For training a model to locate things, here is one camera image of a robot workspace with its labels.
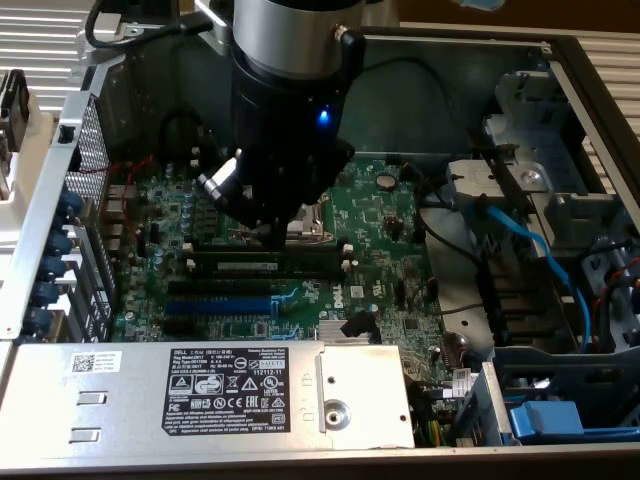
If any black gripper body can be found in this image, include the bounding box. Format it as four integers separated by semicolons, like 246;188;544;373
219;54;357;247

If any green RAM stick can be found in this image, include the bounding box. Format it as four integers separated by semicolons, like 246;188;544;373
212;257;347;276

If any silver CPU socket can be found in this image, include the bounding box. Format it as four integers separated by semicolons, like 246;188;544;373
228;192;337;246

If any green Dell motherboard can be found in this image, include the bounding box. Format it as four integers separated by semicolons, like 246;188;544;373
107;157;451;401

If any grey metal PC case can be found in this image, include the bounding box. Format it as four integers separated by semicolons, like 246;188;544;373
0;22;640;480

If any long black expansion slot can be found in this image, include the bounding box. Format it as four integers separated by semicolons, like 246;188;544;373
167;279;274;297

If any blue expansion slot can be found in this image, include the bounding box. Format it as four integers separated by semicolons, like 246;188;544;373
163;297;275;316

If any large silver port block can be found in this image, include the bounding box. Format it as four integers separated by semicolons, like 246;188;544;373
102;202;134;225

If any small silver heat sink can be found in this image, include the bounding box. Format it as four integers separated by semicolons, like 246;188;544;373
318;319;352;344

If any short black expansion slot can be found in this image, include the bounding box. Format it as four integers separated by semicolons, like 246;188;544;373
160;317;197;337

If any blue slot cover latch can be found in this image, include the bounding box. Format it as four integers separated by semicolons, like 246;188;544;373
49;232;76;257
24;307;51;336
39;257;66;282
57;192;84;221
32;282;59;307

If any grey metal disk bay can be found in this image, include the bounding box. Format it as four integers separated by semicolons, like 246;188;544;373
444;69;640;351

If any black computer part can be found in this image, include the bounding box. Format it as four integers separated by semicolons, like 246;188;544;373
0;69;29;151

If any silver power supply unit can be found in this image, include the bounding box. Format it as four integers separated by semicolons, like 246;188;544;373
0;342;416;451

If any dark grey drive cage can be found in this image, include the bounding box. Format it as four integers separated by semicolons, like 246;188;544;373
452;344;640;449

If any black looped wire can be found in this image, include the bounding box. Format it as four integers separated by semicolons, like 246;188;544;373
158;110;214;162

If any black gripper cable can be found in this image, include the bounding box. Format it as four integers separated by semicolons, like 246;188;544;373
333;25;367;99

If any black wire with plug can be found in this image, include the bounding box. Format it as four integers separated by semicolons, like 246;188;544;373
363;55;481;151

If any red and black twisted wire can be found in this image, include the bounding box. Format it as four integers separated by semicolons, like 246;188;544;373
79;154;156;236

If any black angled wire connector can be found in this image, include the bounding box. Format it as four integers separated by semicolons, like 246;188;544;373
339;309;377;344

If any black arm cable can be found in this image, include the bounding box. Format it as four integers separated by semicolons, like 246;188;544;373
84;0;216;52

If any black flat cable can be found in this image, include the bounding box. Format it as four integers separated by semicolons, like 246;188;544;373
469;127;534;214

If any blue flat data wire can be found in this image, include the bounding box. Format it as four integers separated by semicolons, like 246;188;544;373
462;197;596;346

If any black wire connector bundle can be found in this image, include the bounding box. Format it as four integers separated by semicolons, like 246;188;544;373
474;252;551;346

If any yellow green wire bundle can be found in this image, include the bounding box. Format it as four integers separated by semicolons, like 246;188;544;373
414;399;451;449

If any blue plastic drive handle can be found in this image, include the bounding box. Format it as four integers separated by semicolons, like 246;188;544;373
507;399;586;446

